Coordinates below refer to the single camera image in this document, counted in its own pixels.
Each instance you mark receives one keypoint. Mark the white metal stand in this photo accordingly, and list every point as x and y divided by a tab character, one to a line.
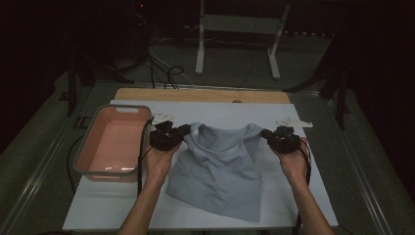
199	49

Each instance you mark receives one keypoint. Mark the dark floor bracket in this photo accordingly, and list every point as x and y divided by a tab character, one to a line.
81	122

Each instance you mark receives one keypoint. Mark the white table cover sheet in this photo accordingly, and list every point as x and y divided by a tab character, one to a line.
104	209

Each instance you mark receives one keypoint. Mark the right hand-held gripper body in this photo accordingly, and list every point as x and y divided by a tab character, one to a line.
285	140

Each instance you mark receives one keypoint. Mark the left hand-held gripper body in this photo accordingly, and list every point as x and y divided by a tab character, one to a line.
164	138

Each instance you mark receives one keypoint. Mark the pink plastic basket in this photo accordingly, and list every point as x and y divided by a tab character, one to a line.
114	143

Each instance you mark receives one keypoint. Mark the light blue shirt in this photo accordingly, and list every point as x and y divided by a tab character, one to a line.
221	176

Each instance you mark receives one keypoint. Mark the black stand legs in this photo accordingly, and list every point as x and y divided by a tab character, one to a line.
341	104
71	88

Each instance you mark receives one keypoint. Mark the person's left hand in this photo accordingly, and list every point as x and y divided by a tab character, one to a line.
160	163

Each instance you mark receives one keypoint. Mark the person's right hand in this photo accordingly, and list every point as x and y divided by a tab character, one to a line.
293	164

